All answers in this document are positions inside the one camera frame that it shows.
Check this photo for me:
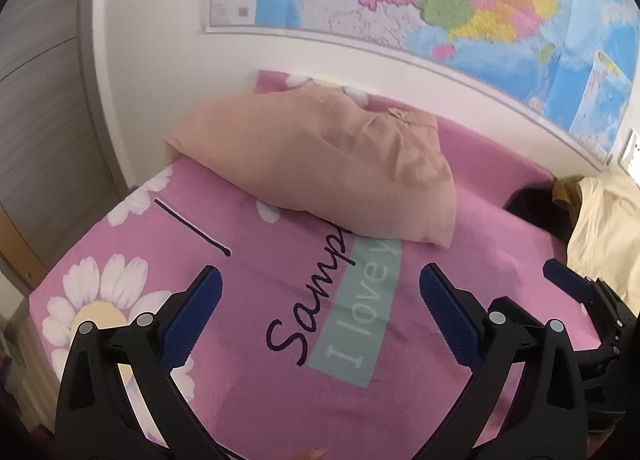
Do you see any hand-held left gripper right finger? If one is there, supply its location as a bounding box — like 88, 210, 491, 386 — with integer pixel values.
419, 263, 588, 460

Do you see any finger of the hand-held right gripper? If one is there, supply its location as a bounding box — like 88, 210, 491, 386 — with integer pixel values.
543, 260, 627, 337

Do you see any light wooden furniture panel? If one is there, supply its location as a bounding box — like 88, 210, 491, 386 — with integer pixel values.
0, 200, 52, 291

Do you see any grey wardrobe door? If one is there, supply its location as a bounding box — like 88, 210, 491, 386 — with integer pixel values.
0, 0, 132, 261

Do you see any white wall socket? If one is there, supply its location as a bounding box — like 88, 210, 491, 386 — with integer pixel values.
617, 130, 640, 167

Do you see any cream yellow garment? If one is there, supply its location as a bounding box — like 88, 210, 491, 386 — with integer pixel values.
565, 174, 640, 318

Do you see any mustard brown garment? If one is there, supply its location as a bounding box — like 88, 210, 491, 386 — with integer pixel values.
551, 176, 586, 213

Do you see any dusty pink jacket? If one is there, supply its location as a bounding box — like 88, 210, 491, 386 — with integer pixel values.
164, 87, 457, 247

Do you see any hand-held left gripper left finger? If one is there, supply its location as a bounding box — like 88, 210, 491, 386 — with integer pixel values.
55, 265, 236, 460

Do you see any black garment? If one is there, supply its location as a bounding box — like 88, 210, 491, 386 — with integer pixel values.
502, 186, 576, 243

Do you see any pink floral printed blanket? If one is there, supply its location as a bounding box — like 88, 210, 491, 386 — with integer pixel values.
29, 70, 621, 460

